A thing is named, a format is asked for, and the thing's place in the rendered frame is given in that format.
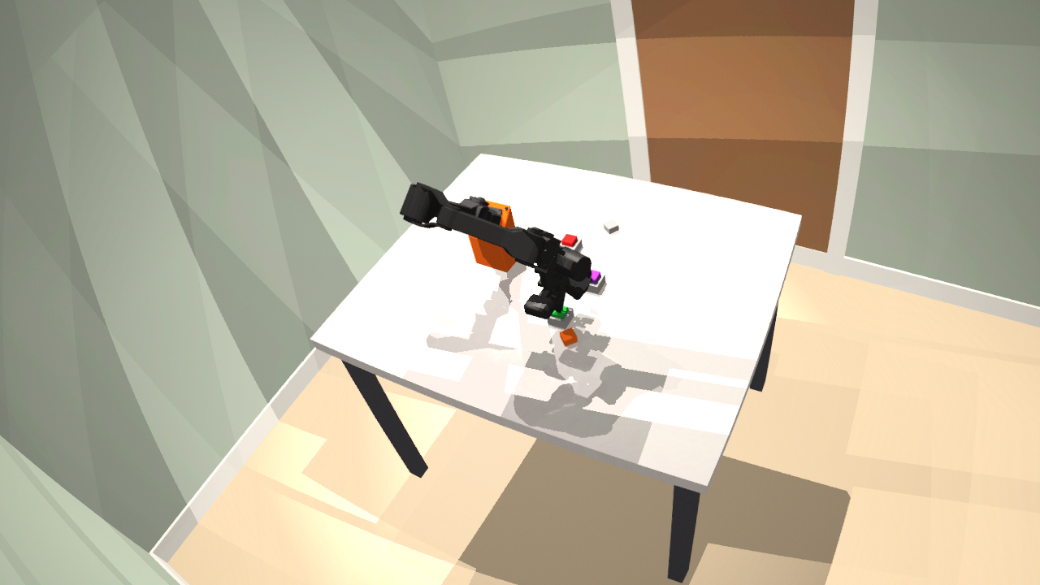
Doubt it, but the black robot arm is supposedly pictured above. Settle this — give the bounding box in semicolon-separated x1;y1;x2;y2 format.
400;182;592;300

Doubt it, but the red button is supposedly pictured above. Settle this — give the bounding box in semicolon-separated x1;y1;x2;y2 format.
561;234;583;251

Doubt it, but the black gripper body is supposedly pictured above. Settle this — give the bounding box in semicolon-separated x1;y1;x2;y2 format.
524;269;561;319

